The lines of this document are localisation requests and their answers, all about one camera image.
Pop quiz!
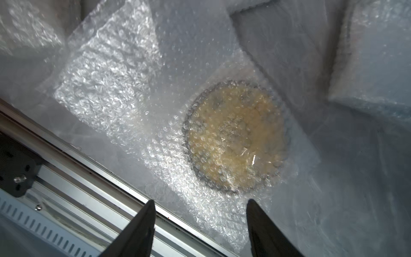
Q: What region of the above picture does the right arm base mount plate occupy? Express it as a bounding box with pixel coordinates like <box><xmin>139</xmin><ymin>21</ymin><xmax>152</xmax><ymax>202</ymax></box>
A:
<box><xmin>1</xmin><ymin>134</ymin><xmax>44</xmax><ymax>198</ymax></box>

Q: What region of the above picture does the yellow black patterned plate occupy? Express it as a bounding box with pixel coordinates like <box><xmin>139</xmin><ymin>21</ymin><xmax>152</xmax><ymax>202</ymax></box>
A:
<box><xmin>182</xmin><ymin>80</ymin><xmax>290</xmax><ymax>194</ymax></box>

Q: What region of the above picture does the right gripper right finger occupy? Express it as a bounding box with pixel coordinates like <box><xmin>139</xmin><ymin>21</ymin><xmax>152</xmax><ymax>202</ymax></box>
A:
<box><xmin>246</xmin><ymin>199</ymin><xmax>303</xmax><ymax>257</ymax></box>

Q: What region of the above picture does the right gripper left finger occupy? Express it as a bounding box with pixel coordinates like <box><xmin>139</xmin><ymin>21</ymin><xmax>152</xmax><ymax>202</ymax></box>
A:
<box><xmin>100</xmin><ymin>200</ymin><xmax>156</xmax><ymax>257</ymax></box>

